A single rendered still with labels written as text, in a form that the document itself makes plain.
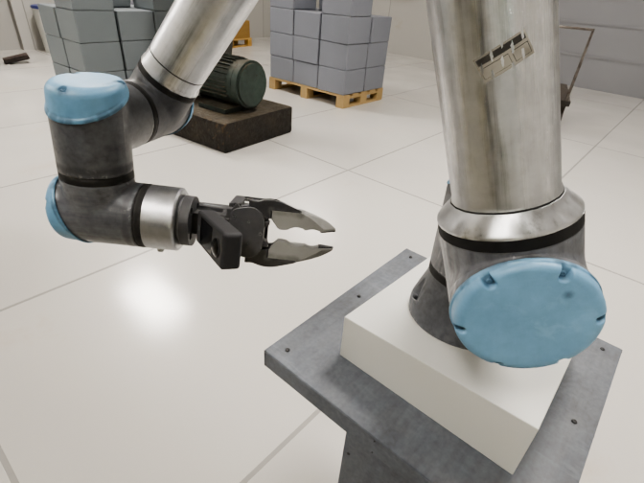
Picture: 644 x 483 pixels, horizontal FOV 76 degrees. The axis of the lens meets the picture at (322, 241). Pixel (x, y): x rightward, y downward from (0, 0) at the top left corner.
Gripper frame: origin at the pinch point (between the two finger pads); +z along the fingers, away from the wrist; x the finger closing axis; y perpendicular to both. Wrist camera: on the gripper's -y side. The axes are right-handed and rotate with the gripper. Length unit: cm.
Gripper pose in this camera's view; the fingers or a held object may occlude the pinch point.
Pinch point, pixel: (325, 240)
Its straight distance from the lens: 58.1
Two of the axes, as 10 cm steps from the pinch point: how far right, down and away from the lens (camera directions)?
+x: -1.3, 9.5, 2.7
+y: -0.4, -2.8, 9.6
